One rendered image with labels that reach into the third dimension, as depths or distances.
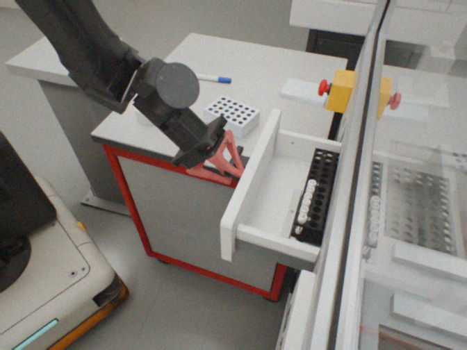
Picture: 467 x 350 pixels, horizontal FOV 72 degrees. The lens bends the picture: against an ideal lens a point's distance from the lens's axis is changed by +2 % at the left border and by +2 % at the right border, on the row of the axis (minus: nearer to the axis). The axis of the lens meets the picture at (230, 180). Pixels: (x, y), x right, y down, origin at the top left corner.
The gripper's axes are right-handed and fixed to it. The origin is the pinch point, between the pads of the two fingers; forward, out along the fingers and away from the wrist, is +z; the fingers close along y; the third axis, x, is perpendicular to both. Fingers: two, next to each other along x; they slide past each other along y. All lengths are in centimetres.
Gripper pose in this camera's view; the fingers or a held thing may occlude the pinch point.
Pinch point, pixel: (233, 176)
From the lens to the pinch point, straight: 54.3
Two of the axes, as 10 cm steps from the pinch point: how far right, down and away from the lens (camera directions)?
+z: 6.7, 6.4, 3.7
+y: 6.6, -2.9, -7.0
